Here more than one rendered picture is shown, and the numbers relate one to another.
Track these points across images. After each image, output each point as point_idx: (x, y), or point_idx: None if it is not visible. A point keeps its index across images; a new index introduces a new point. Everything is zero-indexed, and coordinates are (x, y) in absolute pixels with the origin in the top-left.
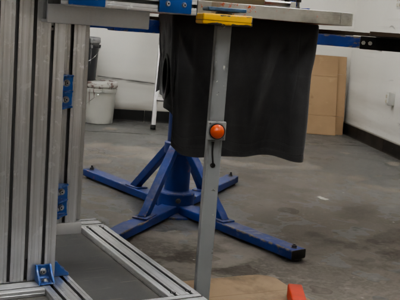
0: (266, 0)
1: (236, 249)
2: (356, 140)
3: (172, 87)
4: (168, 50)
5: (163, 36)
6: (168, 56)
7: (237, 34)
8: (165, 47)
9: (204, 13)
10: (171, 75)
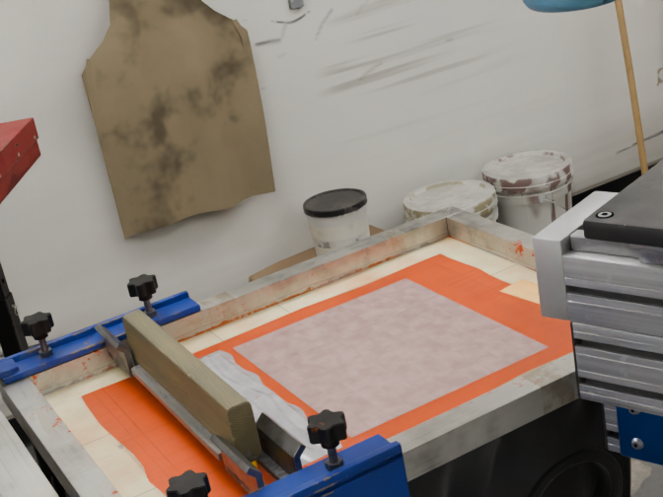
0: (162, 327)
1: None
2: None
3: (630, 480)
4: (589, 438)
5: (444, 479)
6: (592, 447)
7: None
8: (482, 486)
9: None
10: (630, 460)
